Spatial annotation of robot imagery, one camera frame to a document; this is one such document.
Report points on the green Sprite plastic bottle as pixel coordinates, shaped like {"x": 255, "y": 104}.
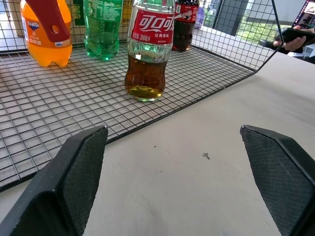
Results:
{"x": 102, "y": 29}

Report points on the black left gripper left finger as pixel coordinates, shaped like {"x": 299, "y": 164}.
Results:
{"x": 61, "y": 186}

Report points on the dark Coca-Cola plastic bottle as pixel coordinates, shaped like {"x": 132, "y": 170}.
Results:
{"x": 183, "y": 29}

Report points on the black smartphone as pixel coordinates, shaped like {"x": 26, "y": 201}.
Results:
{"x": 295, "y": 35}

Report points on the bystander hand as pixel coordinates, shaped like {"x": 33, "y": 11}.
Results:
{"x": 294, "y": 43}

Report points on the glass Coca-Cola bottle red label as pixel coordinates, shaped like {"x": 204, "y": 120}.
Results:
{"x": 147, "y": 59}

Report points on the laptop screen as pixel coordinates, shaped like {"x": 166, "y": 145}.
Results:
{"x": 305, "y": 14}

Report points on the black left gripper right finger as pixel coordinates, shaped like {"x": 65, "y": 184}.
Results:
{"x": 280, "y": 177}

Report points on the orange Fanta plastic bottle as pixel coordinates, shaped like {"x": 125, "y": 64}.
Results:
{"x": 46, "y": 46}

